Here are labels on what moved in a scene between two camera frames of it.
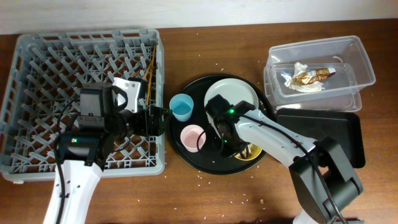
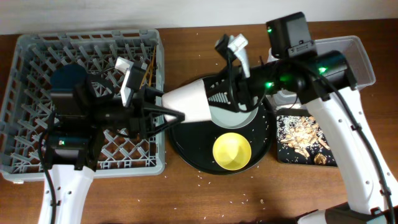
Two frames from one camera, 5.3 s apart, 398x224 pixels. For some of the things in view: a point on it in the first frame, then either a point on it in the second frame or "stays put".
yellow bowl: x=254 y=151 -> x=232 y=151
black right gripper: x=236 y=150 -> x=239 y=87
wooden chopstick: x=151 y=76 stays put
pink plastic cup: x=189 y=135 -> x=191 y=99
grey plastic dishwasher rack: x=49 y=69 stays put
